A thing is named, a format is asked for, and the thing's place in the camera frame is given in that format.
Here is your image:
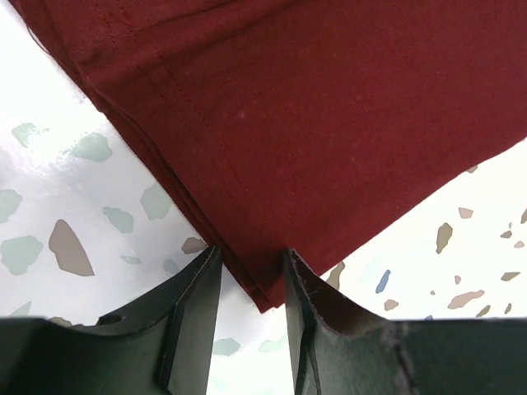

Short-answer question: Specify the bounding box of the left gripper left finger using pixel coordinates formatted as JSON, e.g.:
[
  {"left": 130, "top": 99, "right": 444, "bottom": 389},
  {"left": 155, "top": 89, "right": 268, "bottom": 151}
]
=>
[{"left": 1, "top": 247, "right": 222, "bottom": 394}]

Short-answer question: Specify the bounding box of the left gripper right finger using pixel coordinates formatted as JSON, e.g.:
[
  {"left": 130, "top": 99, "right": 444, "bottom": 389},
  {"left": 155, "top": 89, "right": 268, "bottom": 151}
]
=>
[{"left": 283, "top": 250, "right": 526, "bottom": 395}]

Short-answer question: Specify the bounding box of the dark red t-shirt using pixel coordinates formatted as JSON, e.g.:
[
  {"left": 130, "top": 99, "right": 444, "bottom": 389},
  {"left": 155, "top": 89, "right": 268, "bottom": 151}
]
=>
[{"left": 13, "top": 1, "right": 526, "bottom": 311}]

